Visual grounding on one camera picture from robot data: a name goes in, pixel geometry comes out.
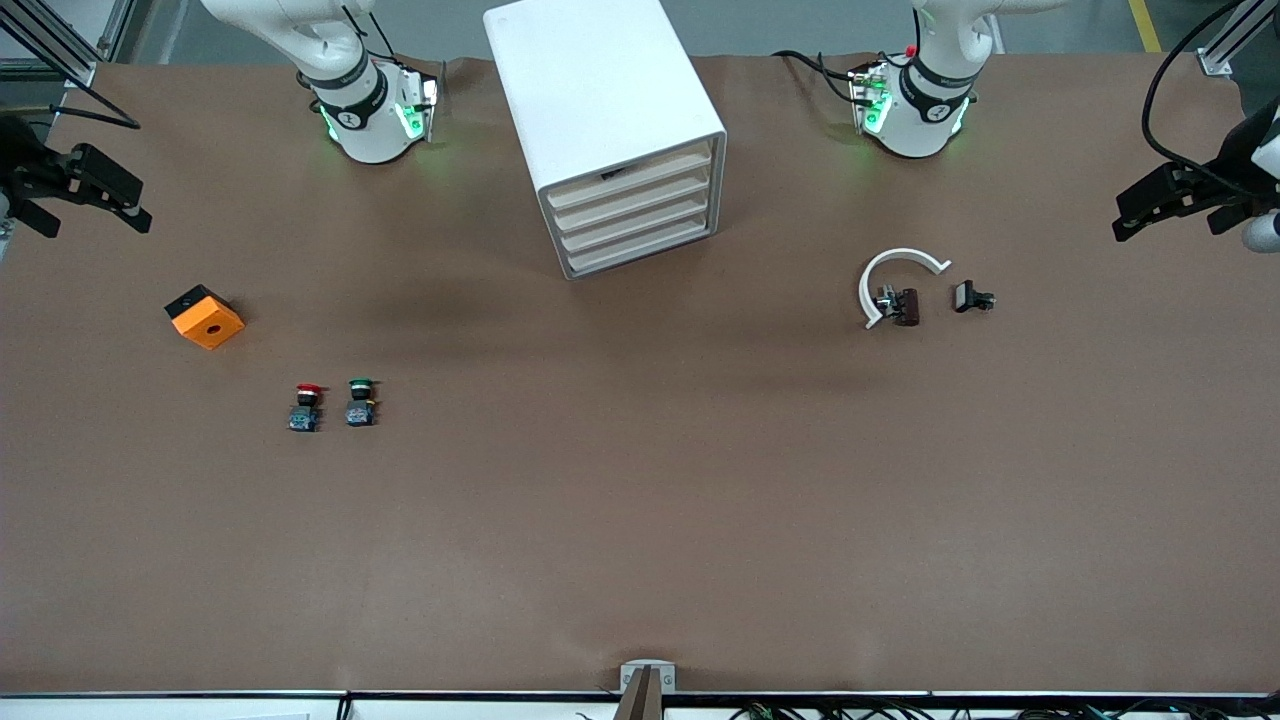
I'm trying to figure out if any black base cable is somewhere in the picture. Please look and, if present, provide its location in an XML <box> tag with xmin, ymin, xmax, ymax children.
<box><xmin>773</xmin><ymin>50</ymin><xmax>866</xmax><ymax>107</ymax></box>

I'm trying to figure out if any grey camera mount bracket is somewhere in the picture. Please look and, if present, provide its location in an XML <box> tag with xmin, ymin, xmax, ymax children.
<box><xmin>613</xmin><ymin>660</ymin><xmax>677</xmax><ymax>720</ymax></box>

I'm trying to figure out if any orange and black box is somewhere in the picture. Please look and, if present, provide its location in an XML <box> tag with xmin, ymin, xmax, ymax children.
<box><xmin>164</xmin><ymin>284</ymin><xmax>247</xmax><ymax>351</ymax></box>

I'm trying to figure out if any red push button switch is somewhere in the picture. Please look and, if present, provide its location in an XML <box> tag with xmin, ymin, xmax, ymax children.
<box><xmin>288</xmin><ymin>383</ymin><xmax>326</xmax><ymax>433</ymax></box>

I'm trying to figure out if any white curved plastic piece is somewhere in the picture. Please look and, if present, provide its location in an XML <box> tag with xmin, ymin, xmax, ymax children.
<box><xmin>858</xmin><ymin>248</ymin><xmax>952</xmax><ymax>331</ymax></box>

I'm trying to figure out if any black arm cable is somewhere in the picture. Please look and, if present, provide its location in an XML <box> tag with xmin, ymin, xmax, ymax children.
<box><xmin>48</xmin><ymin>75</ymin><xmax>141</xmax><ymax>131</ymax></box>
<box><xmin>1142</xmin><ymin>0</ymin><xmax>1251</xmax><ymax>191</ymax></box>

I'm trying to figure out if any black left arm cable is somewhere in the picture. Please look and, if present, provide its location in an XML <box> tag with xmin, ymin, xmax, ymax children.
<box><xmin>1142</xmin><ymin>0</ymin><xmax>1251</xmax><ymax>191</ymax></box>

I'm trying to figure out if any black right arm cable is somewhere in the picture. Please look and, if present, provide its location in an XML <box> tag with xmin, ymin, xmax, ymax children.
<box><xmin>48</xmin><ymin>75</ymin><xmax>141</xmax><ymax>131</ymax></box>

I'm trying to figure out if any aluminium frame profile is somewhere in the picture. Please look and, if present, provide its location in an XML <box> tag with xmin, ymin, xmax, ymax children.
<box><xmin>0</xmin><ymin>0</ymin><xmax>136</xmax><ymax>89</ymax></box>
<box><xmin>1198</xmin><ymin>0</ymin><xmax>1280</xmax><ymax>77</ymax></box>

